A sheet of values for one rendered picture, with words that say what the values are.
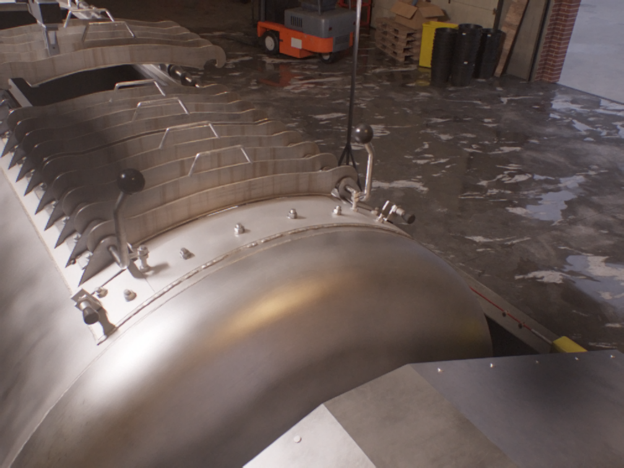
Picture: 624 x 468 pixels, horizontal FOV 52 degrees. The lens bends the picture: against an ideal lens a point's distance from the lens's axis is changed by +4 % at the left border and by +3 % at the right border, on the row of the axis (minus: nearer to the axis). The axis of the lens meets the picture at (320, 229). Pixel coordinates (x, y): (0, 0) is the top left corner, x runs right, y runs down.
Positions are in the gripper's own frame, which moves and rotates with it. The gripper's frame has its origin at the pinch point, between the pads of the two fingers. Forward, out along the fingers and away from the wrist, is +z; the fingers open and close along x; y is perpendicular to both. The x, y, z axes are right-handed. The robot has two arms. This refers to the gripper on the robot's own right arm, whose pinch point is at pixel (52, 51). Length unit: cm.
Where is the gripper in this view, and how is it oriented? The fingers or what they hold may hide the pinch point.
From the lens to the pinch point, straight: 192.5
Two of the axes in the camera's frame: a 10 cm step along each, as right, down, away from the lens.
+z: -0.4, 8.6, 5.0
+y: -8.3, 2.4, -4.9
